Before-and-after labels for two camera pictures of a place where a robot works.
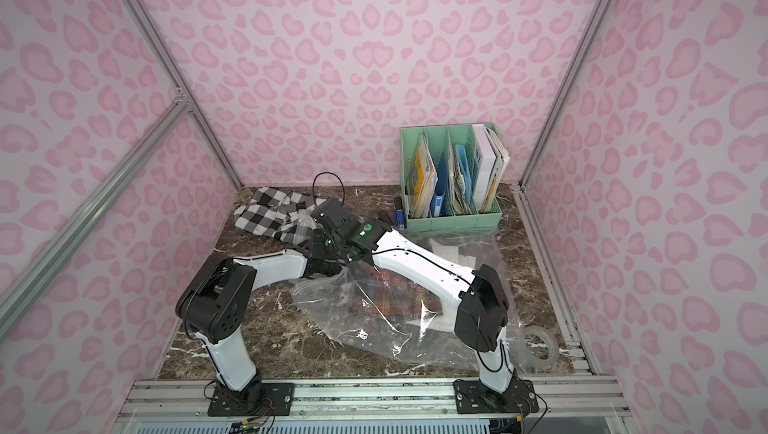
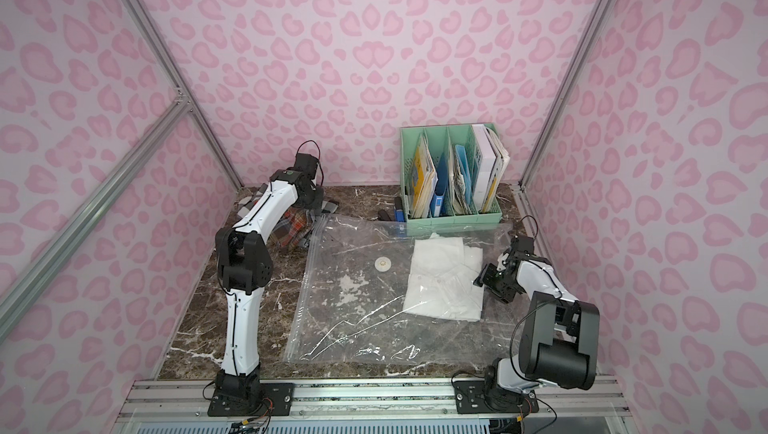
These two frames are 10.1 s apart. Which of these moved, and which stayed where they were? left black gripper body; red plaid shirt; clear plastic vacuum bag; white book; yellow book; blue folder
Moved: red plaid shirt; left black gripper body; clear plastic vacuum bag
Stayed: yellow book; blue folder; white book
